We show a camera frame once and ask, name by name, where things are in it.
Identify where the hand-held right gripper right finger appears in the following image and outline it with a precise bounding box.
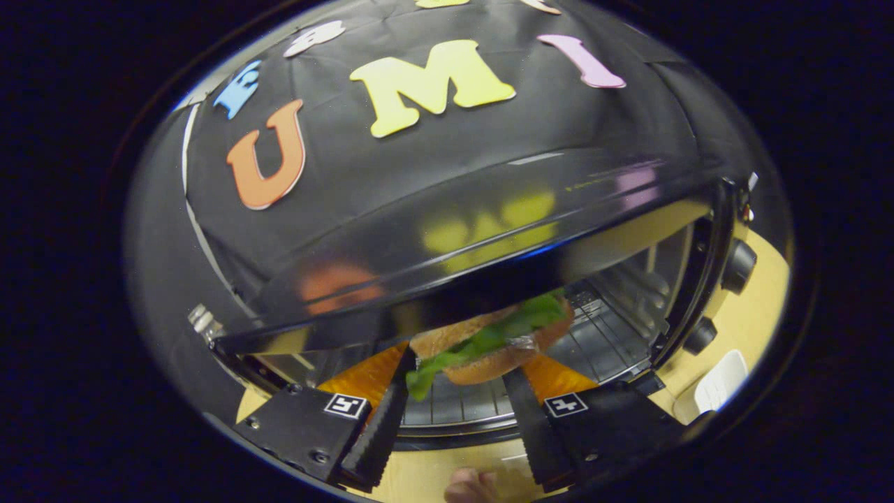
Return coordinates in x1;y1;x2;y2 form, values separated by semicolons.
501;353;691;488

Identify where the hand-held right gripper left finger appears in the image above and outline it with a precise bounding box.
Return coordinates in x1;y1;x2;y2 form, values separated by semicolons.
233;341;418;490

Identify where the lettuce sandwich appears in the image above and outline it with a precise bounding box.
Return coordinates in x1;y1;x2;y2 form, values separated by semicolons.
405;290;575;402

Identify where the black electric oven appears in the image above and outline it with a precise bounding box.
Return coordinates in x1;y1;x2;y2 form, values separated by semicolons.
210;147;759;451

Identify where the white plastic tray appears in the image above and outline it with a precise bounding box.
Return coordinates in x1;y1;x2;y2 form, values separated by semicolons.
693;349;749;414

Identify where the clear plastic water bottle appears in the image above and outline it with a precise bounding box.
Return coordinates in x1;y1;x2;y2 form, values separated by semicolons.
187;303;228;344

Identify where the black backdrop cloth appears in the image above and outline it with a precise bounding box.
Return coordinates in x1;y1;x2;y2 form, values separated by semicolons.
126;0;776;427

